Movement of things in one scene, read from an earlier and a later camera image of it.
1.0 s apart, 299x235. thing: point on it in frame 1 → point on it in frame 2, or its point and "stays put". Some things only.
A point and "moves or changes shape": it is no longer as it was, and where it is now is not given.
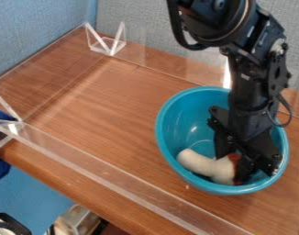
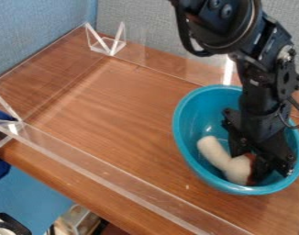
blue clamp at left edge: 1,167 stays put
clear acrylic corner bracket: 105,45 stays put
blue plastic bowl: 182,128 moves or changes shape
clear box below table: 77,221 stays put
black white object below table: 5,225 stays put
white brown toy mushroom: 218,169 moves or changes shape
